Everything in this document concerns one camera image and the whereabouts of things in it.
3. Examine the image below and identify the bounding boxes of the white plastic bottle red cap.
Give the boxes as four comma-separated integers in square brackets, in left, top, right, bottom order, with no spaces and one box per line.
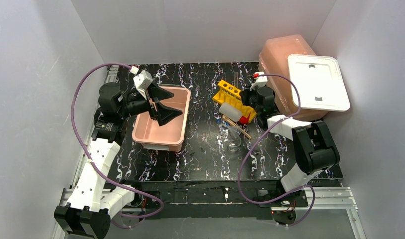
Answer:
[219,103,249,124]

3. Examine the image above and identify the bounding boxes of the pink plastic bin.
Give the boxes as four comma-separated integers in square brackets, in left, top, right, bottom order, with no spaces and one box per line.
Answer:
[132,86,191,152]

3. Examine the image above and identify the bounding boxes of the clear glass test tube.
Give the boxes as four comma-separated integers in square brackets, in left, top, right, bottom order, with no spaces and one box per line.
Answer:
[233,72,239,88]

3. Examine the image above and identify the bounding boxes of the clear plastic funnel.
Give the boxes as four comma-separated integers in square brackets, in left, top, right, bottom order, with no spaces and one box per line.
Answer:
[222,125,241,138]

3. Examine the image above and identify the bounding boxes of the blue capped small vials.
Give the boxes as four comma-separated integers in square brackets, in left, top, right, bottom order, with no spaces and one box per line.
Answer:
[220,116,230,126]

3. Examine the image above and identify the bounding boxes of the clear glass beaker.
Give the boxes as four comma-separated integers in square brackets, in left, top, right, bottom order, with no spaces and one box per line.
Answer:
[227,137,242,152]

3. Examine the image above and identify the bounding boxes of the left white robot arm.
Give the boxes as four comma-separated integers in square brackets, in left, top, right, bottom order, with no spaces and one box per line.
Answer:
[54,82,190,239]

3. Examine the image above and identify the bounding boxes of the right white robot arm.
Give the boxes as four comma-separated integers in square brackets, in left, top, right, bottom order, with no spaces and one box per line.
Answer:
[240,86,340,198]

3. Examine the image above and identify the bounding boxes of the yellow test tube rack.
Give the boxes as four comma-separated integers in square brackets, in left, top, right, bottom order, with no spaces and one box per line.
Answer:
[212,80,257,124]

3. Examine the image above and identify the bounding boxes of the wooden test tube clamp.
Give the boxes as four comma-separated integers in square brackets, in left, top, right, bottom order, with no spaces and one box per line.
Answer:
[222,115,252,139]

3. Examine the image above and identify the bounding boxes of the large pink storage box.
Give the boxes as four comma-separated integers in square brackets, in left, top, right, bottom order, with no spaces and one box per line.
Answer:
[259,34,315,116]

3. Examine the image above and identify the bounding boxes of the white box lid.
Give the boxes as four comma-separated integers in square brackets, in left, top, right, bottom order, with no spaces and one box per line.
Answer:
[287,54,351,112]

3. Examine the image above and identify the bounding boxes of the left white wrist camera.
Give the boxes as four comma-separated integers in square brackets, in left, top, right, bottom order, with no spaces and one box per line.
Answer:
[133,70,153,100]

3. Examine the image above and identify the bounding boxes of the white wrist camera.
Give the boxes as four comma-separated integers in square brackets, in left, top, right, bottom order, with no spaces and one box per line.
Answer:
[133,70,153,100]
[250,72,268,90]

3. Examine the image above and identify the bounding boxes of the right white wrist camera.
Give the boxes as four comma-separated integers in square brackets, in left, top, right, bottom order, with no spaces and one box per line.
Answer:
[250,72,268,90]

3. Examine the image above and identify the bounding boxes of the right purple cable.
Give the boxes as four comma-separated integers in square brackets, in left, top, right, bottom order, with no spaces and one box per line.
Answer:
[237,74,316,228]

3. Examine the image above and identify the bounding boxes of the purple cable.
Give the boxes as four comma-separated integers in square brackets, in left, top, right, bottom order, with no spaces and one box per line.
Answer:
[237,74,316,228]
[70,62,164,230]

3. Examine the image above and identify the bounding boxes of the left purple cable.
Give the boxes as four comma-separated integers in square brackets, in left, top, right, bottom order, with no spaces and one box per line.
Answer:
[70,62,164,230]

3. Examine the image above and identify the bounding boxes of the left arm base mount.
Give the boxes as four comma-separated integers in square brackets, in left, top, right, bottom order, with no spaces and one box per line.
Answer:
[111,196,148,230]

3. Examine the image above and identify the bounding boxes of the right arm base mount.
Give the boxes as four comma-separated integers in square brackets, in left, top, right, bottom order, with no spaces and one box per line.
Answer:
[254,190,309,226]

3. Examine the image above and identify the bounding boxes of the aluminium frame rail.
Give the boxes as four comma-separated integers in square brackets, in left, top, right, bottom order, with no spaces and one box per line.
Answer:
[52,186,366,239]

